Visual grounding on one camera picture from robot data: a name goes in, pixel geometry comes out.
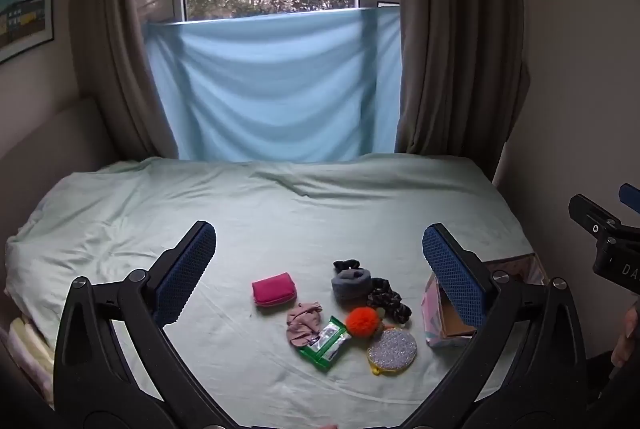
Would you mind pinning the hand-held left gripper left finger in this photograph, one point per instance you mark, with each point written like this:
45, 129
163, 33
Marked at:
187, 281

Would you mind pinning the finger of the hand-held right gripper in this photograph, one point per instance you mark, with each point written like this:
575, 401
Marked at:
631, 199
592, 214

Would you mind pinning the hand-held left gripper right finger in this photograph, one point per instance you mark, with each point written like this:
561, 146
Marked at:
452, 281

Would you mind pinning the cardboard box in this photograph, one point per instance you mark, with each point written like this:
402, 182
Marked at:
434, 311

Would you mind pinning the patterned black scrunchie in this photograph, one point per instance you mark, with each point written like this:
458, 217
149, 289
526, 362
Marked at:
392, 304

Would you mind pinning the pink zip pouch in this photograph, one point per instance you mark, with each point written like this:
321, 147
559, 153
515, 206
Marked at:
272, 290

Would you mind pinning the plain black scrunchie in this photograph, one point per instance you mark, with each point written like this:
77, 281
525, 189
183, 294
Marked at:
346, 265

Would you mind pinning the pink cloth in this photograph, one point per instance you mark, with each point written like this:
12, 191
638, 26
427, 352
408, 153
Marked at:
302, 324

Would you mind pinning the green tissue packet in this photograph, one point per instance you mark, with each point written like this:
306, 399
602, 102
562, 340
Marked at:
325, 343

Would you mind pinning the person's right hand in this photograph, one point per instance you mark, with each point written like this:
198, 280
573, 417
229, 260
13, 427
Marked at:
627, 334

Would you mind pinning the pale green bed sheet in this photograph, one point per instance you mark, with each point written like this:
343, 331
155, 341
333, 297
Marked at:
280, 214

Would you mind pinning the stacked pale bedding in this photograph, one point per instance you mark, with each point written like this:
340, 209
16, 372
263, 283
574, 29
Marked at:
27, 349

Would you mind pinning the light blue hanging cloth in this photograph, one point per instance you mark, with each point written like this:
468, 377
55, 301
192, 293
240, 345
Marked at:
280, 84

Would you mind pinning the brown curtain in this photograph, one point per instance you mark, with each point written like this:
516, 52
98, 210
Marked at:
112, 59
450, 34

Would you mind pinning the framed wall poster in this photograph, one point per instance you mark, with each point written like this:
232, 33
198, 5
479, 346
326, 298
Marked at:
25, 6

